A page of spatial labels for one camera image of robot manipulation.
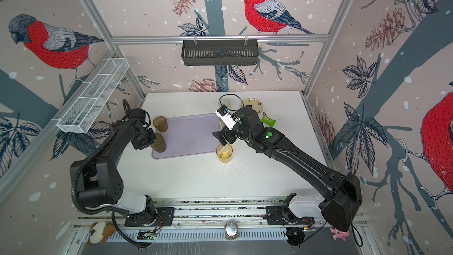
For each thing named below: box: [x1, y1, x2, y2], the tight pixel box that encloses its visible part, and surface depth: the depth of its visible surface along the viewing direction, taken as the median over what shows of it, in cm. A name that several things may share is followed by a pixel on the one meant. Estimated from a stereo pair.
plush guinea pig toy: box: [86, 221, 116, 247], surface depth 70 cm
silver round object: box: [224, 220, 239, 241], surface depth 63 cm
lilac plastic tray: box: [152, 113, 224, 160], surface depth 106 cm
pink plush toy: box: [329, 227, 350, 241], surface depth 69 cm
